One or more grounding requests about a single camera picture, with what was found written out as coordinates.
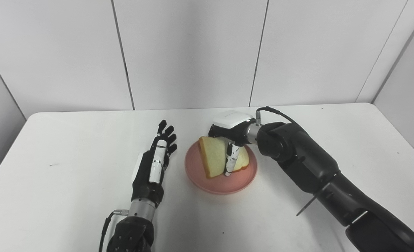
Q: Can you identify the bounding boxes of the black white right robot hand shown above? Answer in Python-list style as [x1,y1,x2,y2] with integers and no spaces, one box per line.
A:
[208,110,257,176]

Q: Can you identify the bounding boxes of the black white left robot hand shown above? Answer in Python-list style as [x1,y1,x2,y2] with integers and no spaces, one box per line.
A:
[131,120,178,209]

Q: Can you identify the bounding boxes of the slice of white bread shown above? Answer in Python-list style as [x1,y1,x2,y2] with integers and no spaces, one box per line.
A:
[199,136,250,179]

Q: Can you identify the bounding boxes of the pink round plate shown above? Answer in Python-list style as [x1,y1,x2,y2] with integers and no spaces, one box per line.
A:
[185,140,258,195]

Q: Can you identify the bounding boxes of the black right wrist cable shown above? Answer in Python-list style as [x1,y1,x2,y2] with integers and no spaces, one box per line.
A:
[256,106,298,126]

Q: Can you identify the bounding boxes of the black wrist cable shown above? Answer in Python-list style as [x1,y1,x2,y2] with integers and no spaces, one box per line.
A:
[99,209,130,252]
[256,106,298,126]

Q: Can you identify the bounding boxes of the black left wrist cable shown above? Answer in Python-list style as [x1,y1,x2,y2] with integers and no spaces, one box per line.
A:
[99,209,130,252]

